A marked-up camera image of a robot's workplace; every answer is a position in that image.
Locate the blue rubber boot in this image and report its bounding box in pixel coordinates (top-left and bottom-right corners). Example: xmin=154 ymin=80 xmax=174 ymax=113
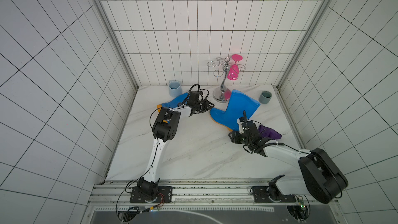
xmin=210 ymin=89 xmax=261 ymax=131
xmin=157 ymin=92 xmax=189 ymax=112

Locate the purple cloth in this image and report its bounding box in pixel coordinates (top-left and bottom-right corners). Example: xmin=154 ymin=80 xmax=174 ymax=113
xmin=258 ymin=124 xmax=282 ymax=140

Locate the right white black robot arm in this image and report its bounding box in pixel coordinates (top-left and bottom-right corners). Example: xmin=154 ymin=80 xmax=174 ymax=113
xmin=228 ymin=121 xmax=349 ymax=204

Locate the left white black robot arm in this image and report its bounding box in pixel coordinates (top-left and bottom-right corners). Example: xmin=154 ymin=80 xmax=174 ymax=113
xmin=137 ymin=84 xmax=215 ymax=200

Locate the chrome glass holder stand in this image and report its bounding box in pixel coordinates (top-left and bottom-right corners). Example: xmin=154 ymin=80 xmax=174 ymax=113
xmin=207 ymin=57 xmax=246 ymax=103

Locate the light blue mug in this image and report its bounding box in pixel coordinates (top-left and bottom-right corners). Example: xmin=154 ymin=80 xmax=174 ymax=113
xmin=169 ymin=80 xmax=182 ymax=98

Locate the pink wine glass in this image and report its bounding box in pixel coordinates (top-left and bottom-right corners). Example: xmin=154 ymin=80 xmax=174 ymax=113
xmin=227 ymin=54 xmax=243 ymax=80

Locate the grey-teal cup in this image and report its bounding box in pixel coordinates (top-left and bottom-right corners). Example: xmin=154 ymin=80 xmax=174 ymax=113
xmin=259 ymin=91 xmax=273 ymax=104

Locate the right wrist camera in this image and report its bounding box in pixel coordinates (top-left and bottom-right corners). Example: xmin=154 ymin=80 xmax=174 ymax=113
xmin=237 ymin=118 xmax=247 ymax=134

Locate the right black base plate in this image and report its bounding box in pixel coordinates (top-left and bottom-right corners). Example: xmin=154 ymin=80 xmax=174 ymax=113
xmin=250 ymin=186 xmax=296 ymax=203

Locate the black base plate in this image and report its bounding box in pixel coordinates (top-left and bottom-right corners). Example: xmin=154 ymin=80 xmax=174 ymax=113
xmin=130 ymin=186 xmax=174 ymax=204
xmin=250 ymin=186 xmax=296 ymax=203

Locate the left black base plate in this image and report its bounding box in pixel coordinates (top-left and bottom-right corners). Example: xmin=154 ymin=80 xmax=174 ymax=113
xmin=130 ymin=186 xmax=174 ymax=204

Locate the aluminium mounting rail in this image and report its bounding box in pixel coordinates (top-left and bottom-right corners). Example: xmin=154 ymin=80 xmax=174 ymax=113
xmin=88 ymin=179 xmax=320 ymax=212

